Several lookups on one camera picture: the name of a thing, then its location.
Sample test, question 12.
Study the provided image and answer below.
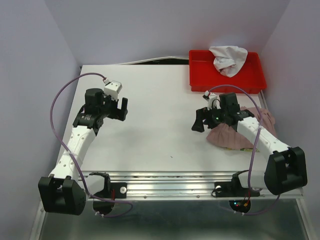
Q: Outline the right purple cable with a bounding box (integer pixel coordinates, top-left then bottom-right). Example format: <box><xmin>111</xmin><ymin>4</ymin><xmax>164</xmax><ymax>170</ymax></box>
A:
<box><xmin>206</xmin><ymin>84</ymin><xmax>281</xmax><ymax>216</ymax></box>

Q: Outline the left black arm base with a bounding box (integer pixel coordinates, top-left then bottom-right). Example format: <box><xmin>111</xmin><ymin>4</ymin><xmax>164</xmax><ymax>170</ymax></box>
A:
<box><xmin>86</xmin><ymin>172</ymin><xmax>128</xmax><ymax>218</ymax></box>

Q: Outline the white skirt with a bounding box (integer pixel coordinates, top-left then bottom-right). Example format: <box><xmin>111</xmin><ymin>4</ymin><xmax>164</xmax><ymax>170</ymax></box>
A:
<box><xmin>209</xmin><ymin>45</ymin><xmax>248</xmax><ymax>78</ymax></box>

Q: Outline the pink pleated skirt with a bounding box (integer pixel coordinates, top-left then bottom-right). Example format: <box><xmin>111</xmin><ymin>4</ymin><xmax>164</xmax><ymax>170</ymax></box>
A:
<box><xmin>206</xmin><ymin>108</ymin><xmax>277</xmax><ymax>150</ymax></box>

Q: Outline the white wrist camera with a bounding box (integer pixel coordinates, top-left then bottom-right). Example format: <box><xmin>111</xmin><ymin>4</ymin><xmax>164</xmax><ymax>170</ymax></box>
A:
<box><xmin>202</xmin><ymin>90</ymin><xmax>218</xmax><ymax>108</ymax></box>
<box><xmin>103</xmin><ymin>81</ymin><xmax>123</xmax><ymax>101</ymax></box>

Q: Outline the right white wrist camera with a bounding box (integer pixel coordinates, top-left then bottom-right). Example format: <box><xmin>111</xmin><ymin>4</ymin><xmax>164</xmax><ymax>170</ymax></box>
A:
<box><xmin>202</xmin><ymin>90</ymin><xmax>218</xmax><ymax>108</ymax></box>

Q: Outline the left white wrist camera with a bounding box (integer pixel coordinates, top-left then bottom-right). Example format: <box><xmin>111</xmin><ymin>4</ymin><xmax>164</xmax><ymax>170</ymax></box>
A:
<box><xmin>103</xmin><ymin>81</ymin><xmax>123</xmax><ymax>101</ymax></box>

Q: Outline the aluminium rail frame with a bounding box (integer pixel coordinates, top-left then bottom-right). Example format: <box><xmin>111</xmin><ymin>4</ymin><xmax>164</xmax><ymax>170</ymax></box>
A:
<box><xmin>31</xmin><ymin>91</ymin><xmax>310</xmax><ymax>240</ymax></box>

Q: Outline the yellow green skirt underneath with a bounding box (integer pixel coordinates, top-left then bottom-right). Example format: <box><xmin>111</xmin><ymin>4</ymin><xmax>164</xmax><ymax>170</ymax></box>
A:
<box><xmin>225</xmin><ymin>147</ymin><xmax>253</xmax><ymax>152</ymax></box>

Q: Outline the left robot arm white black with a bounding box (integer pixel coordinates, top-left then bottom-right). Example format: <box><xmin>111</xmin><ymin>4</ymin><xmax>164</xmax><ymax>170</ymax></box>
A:
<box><xmin>38</xmin><ymin>81</ymin><xmax>128</xmax><ymax>216</ymax></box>

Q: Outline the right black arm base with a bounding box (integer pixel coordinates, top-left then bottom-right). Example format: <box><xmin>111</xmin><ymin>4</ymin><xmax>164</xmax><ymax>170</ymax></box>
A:
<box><xmin>211</xmin><ymin>170</ymin><xmax>260</xmax><ymax>214</ymax></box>

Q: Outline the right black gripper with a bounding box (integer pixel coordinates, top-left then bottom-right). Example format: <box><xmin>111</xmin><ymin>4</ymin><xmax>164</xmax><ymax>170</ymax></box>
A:
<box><xmin>190</xmin><ymin>103</ymin><xmax>228</xmax><ymax>133</ymax></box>

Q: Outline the red plastic tray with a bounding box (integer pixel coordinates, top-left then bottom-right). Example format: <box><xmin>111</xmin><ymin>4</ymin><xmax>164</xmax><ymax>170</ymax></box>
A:
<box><xmin>189</xmin><ymin>50</ymin><xmax>267</xmax><ymax>94</ymax></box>

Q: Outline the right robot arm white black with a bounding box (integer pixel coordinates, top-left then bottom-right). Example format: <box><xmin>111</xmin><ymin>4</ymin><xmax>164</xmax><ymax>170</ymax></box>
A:
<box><xmin>191</xmin><ymin>91</ymin><xmax>308</xmax><ymax>195</ymax></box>

